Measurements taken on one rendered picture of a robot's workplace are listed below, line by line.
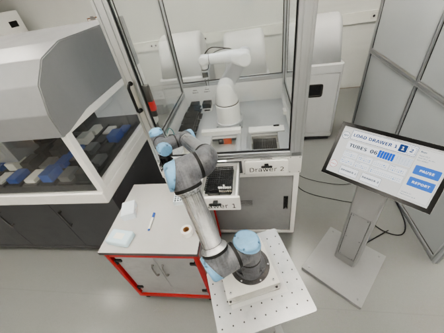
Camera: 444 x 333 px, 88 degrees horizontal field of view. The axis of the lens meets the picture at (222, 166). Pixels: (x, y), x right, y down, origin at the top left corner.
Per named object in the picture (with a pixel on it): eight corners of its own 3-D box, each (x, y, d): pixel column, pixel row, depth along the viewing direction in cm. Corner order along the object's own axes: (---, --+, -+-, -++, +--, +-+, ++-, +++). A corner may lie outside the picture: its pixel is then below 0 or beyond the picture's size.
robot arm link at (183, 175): (246, 271, 96) (196, 150, 88) (215, 291, 92) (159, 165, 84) (235, 259, 108) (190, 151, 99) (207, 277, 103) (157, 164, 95)
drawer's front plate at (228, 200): (240, 209, 142) (239, 197, 135) (195, 210, 146) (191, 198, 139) (241, 207, 143) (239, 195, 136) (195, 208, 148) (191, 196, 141)
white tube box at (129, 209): (136, 218, 156) (133, 213, 153) (123, 221, 155) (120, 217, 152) (137, 204, 166) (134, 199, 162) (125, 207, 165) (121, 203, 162)
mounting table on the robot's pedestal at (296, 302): (314, 319, 108) (318, 310, 101) (223, 351, 104) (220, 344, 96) (275, 238, 143) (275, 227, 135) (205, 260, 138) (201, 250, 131)
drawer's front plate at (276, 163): (287, 172, 161) (288, 160, 154) (246, 174, 165) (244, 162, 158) (287, 170, 162) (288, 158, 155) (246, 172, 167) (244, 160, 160)
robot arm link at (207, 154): (225, 145, 90) (187, 123, 132) (199, 156, 87) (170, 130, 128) (231, 170, 95) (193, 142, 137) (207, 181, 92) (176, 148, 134)
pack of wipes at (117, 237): (136, 234, 145) (133, 230, 143) (127, 248, 139) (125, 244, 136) (116, 231, 150) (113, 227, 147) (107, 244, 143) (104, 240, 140)
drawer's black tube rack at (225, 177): (232, 195, 149) (231, 189, 145) (205, 196, 152) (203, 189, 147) (234, 172, 166) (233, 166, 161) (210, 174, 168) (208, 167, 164)
